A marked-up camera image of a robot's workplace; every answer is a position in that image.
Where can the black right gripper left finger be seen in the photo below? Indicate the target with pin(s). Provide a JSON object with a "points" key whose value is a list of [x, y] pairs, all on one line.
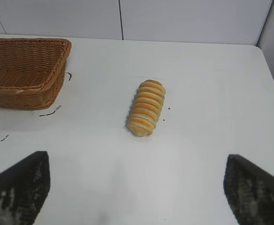
{"points": [[17, 189]]}

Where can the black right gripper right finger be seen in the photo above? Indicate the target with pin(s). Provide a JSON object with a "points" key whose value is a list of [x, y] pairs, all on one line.
{"points": [[256, 192]]}

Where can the long striped bread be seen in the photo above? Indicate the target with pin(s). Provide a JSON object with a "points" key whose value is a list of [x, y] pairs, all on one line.
{"points": [[146, 107]]}

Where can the brown wicker basket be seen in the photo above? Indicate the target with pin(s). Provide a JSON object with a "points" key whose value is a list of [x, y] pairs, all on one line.
{"points": [[24, 75]]}

